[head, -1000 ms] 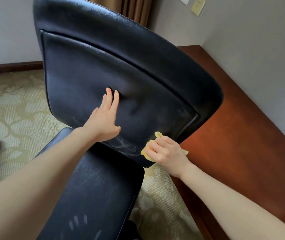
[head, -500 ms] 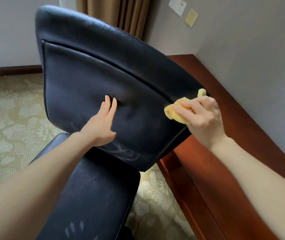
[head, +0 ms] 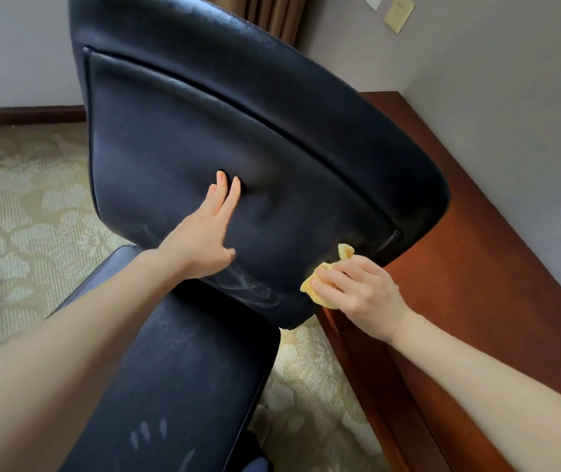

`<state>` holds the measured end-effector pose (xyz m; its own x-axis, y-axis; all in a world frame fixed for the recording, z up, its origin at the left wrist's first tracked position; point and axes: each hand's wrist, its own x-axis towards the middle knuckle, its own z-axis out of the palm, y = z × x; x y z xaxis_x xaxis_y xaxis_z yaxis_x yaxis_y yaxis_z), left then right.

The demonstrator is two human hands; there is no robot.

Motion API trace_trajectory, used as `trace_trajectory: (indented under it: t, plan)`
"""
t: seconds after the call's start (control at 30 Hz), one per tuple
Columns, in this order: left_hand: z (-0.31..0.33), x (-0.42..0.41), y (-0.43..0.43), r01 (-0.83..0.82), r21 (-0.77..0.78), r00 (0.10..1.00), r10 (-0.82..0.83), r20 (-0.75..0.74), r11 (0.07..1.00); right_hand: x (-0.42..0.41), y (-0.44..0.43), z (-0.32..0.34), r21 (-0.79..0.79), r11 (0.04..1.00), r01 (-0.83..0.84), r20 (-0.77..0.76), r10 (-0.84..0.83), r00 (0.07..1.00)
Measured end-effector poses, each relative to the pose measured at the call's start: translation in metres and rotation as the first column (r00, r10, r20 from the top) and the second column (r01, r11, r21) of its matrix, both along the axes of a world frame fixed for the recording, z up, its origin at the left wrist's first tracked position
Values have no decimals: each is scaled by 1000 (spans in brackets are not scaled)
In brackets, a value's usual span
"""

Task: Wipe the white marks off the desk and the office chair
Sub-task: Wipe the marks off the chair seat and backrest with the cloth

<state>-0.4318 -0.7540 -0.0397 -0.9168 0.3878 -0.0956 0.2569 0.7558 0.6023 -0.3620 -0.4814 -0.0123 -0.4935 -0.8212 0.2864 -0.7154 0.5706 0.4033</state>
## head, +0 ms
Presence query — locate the yellow cleaning cloth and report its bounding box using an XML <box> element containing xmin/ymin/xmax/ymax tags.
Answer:
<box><xmin>300</xmin><ymin>244</ymin><xmax>355</xmax><ymax>310</ymax></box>

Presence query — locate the navy dress with white trim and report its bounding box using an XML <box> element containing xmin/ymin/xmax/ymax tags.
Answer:
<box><xmin>240</xmin><ymin>454</ymin><xmax>274</xmax><ymax>472</ymax></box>

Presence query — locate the person's right hand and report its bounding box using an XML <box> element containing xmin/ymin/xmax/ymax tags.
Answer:
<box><xmin>309</xmin><ymin>255</ymin><xmax>414</xmax><ymax>345</ymax></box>

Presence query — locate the red-brown wooden table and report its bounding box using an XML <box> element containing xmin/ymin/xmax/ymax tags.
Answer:
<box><xmin>317</xmin><ymin>91</ymin><xmax>561</xmax><ymax>472</ymax></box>

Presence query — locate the brown curtain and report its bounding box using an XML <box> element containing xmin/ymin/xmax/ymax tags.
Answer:
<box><xmin>197</xmin><ymin>0</ymin><xmax>311</xmax><ymax>47</ymax></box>

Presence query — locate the yellow switch plate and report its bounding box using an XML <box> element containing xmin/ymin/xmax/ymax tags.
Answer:
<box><xmin>384</xmin><ymin>0</ymin><xmax>415</xmax><ymax>35</ymax></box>

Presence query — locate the person's left forearm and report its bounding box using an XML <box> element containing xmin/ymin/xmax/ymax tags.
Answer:
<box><xmin>0</xmin><ymin>249</ymin><xmax>188</xmax><ymax>472</ymax></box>

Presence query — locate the dark wooden baseboard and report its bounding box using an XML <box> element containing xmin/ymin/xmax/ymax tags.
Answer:
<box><xmin>0</xmin><ymin>105</ymin><xmax>87</xmax><ymax>128</ymax></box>

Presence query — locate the person's right forearm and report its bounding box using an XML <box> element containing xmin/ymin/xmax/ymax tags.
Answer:
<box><xmin>388</xmin><ymin>311</ymin><xmax>561</xmax><ymax>472</ymax></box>

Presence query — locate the black leather chair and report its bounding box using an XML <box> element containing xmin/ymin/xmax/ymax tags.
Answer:
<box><xmin>46</xmin><ymin>0</ymin><xmax>451</xmax><ymax>472</ymax></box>

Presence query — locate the person's left hand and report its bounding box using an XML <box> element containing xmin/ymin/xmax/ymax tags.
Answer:
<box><xmin>155</xmin><ymin>170</ymin><xmax>242</xmax><ymax>281</ymax></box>

